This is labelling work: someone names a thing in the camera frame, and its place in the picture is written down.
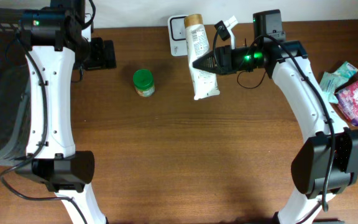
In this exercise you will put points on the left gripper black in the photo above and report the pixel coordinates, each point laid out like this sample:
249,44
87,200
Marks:
100,58

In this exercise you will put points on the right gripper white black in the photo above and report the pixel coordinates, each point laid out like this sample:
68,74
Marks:
223,55

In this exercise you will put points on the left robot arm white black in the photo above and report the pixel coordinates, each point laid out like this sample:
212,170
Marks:
56,41

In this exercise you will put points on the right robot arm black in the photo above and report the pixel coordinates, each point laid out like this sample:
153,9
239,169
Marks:
327,163

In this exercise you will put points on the grey plastic basket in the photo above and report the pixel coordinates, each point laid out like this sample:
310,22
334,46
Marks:
14,90

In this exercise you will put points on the white barcode scanner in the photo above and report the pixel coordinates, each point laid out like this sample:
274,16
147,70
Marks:
176,31

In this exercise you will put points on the teal pouch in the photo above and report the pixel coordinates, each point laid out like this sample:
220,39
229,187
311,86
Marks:
329,83

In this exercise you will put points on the green white pocket tissue pack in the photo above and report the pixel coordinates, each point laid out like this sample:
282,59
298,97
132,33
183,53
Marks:
347,70

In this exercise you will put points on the green lid jar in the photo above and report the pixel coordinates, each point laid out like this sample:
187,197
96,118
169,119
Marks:
144,82

